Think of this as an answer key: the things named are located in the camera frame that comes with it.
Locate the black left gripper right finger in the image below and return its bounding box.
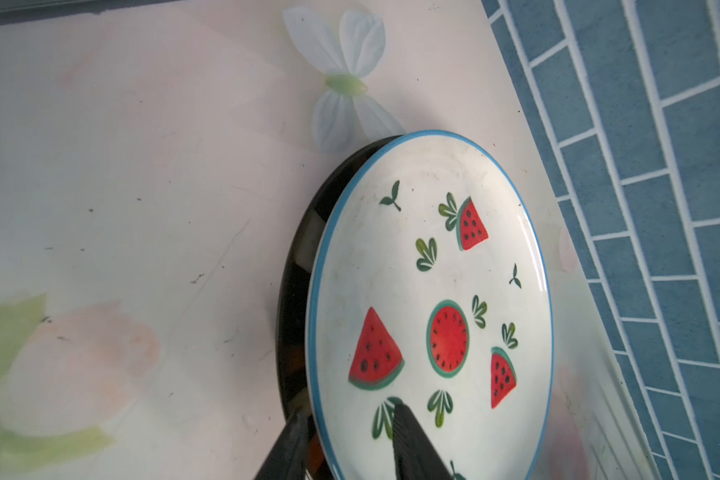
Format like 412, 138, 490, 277
392, 403, 451, 480

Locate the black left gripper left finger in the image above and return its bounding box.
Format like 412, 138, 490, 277
254, 409, 309, 480

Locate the watermelon pattern white plate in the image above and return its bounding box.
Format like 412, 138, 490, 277
304, 130, 554, 479

